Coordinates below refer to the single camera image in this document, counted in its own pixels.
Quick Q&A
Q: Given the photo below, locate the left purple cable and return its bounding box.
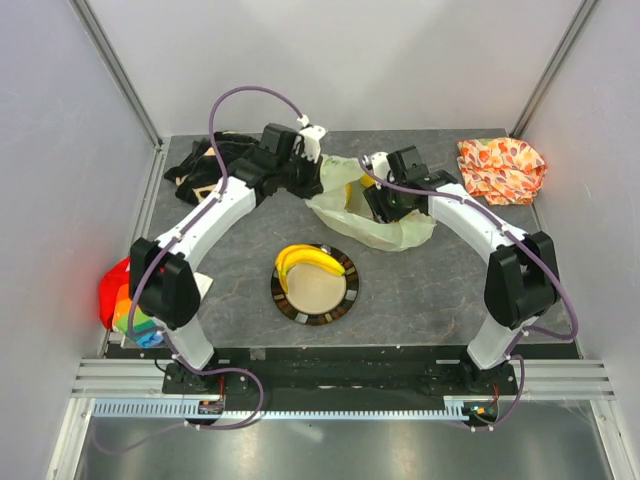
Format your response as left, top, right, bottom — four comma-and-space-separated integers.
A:
92, 85, 306, 454

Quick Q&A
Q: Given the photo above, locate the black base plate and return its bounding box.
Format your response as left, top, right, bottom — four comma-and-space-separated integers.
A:
162, 345, 518, 397

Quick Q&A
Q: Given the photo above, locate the black rimmed ceramic plate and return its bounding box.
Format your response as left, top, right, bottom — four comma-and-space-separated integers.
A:
270, 244, 360, 326

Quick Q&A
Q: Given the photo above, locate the pale green plastic bag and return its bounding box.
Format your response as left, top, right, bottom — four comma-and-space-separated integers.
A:
306, 155, 436, 252

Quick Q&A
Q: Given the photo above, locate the orange floral cloth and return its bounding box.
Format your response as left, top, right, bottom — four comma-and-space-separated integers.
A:
457, 137, 547, 206

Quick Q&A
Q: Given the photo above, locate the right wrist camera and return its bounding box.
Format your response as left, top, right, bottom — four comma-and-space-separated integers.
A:
368, 152, 391, 181

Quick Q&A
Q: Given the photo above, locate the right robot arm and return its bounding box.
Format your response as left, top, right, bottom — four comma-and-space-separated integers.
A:
358, 147, 562, 394

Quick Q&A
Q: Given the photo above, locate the wrinkled yellow fake fruit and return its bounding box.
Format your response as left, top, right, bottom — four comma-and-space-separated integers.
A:
359, 175, 376, 188

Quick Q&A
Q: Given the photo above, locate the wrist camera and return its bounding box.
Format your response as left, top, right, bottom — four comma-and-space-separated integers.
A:
294, 115, 328, 164
368, 152, 391, 181

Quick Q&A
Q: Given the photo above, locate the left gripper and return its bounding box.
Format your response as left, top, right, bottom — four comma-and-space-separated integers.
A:
276, 149, 323, 201

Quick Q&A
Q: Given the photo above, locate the black floral patterned cloth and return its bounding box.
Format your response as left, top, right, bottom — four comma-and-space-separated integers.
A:
163, 131, 259, 206

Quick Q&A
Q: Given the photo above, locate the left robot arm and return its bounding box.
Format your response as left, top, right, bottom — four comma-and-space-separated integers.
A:
129, 123, 327, 393

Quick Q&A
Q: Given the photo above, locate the rainbow striped cloth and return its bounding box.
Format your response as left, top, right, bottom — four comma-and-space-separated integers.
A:
99, 257, 163, 348

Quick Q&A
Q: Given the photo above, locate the yellow fake banana bunch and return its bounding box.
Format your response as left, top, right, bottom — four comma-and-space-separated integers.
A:
274, 244, 345, 293

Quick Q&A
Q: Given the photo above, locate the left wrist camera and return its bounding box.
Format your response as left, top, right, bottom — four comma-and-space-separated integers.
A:
294, 115, 328, 164

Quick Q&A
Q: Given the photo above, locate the grey slotted cable duct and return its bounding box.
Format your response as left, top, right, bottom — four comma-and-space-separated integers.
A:
92, 396, 479, 422

